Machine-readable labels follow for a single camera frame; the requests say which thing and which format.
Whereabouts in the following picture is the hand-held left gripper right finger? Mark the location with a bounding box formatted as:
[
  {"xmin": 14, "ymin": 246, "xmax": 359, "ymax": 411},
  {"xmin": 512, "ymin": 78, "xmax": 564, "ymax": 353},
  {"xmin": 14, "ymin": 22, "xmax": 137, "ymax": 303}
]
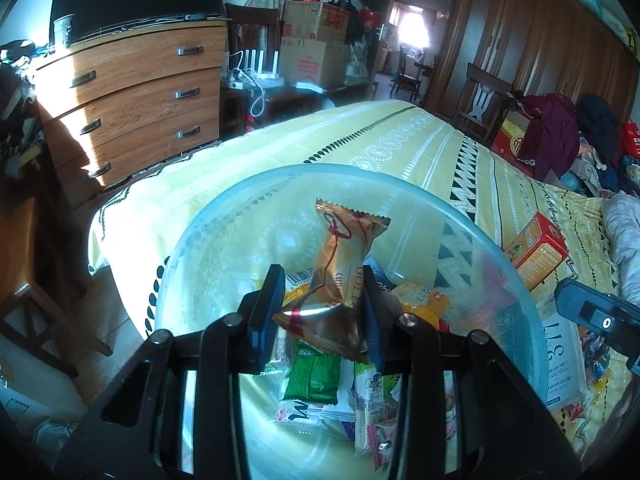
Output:
[{"xmin": 361, "ymin": 265, "xmax": 583, "ymax": 480}]

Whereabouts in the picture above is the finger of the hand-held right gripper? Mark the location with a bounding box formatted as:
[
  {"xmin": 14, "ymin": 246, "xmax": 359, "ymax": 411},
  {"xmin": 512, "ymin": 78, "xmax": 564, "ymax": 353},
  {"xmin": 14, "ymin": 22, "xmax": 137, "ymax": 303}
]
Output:
[{"xmin": 554, "ymin": 277, "xmax": 640, "ymax": 378}]

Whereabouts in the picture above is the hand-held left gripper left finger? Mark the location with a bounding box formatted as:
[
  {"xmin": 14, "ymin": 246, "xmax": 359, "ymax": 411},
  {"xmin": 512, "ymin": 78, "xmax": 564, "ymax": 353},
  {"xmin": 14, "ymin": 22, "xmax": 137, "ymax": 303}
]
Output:
[{"xmin": 52, "ymin": 263, "xmax": 286, "ymax": 480}]

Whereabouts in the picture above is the gold snack packet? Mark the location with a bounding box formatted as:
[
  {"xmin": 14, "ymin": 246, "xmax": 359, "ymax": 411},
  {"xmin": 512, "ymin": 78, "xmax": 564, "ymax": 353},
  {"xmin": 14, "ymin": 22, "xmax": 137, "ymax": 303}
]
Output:
[{"xmin": 272, "ymin": 199, "xmax": 392, "ymax": 363}]

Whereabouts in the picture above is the clear plastic bowl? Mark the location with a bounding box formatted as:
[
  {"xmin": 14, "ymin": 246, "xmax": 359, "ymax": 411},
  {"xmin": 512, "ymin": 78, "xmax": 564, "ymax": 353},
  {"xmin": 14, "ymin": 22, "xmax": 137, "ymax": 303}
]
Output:
[{"xmin": 154, "ymin": 162, "xmax": 551, "ymax": 480}]

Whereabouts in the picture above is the small heap of assorted packets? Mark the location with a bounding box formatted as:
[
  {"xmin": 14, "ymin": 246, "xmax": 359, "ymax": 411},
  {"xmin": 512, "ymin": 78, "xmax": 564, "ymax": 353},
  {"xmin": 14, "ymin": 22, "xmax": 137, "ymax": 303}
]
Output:
[{"xmin": 272, "ymin": 257, "xmax": 453, "ymax": 471}]

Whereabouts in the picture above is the orange and red carton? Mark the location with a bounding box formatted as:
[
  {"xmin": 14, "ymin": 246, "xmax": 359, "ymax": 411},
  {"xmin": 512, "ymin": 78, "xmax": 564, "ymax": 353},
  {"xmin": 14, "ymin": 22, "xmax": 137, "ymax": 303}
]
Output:
[{"xmin": 502, "ymin": 211, "xmax": 571, "ymax": 292}]

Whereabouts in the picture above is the white printed box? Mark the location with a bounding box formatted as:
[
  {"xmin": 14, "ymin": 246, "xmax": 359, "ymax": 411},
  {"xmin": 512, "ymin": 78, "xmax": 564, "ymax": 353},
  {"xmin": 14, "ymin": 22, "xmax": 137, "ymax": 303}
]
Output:
[{"xmin": 537, "ymin": 295, "xmax": 588, "ymax": 411}]

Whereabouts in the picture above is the floral quilt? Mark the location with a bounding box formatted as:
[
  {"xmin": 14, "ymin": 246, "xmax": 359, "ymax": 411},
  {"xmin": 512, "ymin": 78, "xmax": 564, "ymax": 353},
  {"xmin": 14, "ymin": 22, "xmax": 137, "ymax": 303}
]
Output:
[{"xmin": 600, "ymin": 192, "xmax": 640, "ymax": 301}]

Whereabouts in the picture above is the red gift box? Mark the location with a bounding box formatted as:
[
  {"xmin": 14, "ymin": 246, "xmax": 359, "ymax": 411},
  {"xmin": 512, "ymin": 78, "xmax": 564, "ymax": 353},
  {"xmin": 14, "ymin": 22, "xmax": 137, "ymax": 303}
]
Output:
[{"xmin": 490, "ymin": 110, "xmax": 538, "ymax": 168}]

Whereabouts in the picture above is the maroon garment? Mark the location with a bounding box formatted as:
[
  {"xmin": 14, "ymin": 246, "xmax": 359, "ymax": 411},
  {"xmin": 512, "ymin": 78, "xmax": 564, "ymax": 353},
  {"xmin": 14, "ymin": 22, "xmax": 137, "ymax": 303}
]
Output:
[{"xmin": 517, "ymin": 91, "xmax": 583, "ymax": 181}]

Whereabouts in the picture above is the dark blue garment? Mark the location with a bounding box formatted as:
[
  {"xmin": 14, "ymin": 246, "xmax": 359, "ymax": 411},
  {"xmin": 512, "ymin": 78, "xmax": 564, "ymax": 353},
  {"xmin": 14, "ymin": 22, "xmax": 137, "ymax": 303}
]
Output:
[{"xmin": 575, "ymin": 94, "xmax": 623, "ymax": 166}]

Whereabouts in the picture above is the white router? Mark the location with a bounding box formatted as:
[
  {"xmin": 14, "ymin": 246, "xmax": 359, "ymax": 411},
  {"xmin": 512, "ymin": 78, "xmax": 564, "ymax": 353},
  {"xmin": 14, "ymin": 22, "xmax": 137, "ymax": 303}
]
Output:
[{"xmin": 240, "ymin": 46, "xmax": 283, "ymax": 86}]

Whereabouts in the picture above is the white power strip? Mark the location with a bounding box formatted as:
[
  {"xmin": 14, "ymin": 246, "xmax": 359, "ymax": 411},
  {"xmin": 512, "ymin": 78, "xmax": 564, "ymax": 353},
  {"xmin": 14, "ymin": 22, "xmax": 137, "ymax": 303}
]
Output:
[{"xmin": 220, "ymin": 67, "xmax": 258, "ymax": 90}]

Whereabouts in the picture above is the wooden dresser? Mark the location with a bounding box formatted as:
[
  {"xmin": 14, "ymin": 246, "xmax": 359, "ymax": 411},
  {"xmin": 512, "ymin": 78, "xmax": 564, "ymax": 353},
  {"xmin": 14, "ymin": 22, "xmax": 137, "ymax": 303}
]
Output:
[{"xmin": 31, "ymin": 15, "xmax": 230, "ymax": 211}]

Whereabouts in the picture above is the dining chair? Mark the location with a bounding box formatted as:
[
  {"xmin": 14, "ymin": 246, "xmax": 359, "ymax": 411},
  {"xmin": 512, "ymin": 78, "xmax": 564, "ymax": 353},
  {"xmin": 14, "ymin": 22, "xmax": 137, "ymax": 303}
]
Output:
[{"xmin": 390, "ymin": 57, "xmax": 423, "ymax": 101}]

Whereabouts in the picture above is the plain cardboard box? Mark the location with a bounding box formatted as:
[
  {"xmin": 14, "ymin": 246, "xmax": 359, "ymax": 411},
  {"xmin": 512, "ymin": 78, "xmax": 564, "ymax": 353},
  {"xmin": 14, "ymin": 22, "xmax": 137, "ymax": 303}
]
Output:
[{"xmin": 278, "ymin": 37, "xmax": 351, "ymax": 88}]

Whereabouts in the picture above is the orange-brown wooden stool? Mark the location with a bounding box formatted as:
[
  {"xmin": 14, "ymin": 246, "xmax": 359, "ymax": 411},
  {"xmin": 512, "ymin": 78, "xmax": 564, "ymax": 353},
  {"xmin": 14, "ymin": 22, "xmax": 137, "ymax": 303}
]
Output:
[{"xmin": 0, "ymin": 150, "xmax": 113, "ymax": 378}]

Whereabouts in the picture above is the wooden wardrobe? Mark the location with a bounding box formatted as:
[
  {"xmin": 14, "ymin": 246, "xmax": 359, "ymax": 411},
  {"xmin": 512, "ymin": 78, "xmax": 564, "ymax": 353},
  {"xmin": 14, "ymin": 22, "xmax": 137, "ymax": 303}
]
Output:
[{"xmin": 425, "ymin": 0, "xmax": 640, "ymax": 136}]

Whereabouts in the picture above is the red-lettered cardboard box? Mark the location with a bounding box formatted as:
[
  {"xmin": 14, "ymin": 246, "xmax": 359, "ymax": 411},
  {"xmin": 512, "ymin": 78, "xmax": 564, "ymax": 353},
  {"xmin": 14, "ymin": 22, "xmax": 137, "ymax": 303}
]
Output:
[{"xmin": 282, "ymin": 1, "xmax": 351, "ymax": 45}]

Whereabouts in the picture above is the dark wooden chair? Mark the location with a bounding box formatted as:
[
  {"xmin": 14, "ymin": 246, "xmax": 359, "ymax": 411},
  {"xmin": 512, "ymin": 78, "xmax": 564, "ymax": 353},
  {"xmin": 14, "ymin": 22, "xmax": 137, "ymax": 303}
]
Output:
[{"xmin": 225, "ymin": 2, "xmax": 283, "ymax": 91}]

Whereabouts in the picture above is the heap of dark clothes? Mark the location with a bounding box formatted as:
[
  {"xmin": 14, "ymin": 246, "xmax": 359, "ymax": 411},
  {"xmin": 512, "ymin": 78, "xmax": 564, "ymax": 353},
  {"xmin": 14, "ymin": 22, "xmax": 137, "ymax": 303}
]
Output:
[{"xmin": 0, "ymin": 40, "xmax": 46, "ymax": 181}]

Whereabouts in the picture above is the paper cup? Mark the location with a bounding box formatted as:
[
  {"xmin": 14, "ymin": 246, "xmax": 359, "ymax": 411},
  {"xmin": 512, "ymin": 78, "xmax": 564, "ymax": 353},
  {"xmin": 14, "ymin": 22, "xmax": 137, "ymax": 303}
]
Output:
[{"xmin": 52, "ymin": 14, "xmax": 76, "ymax": 47}]

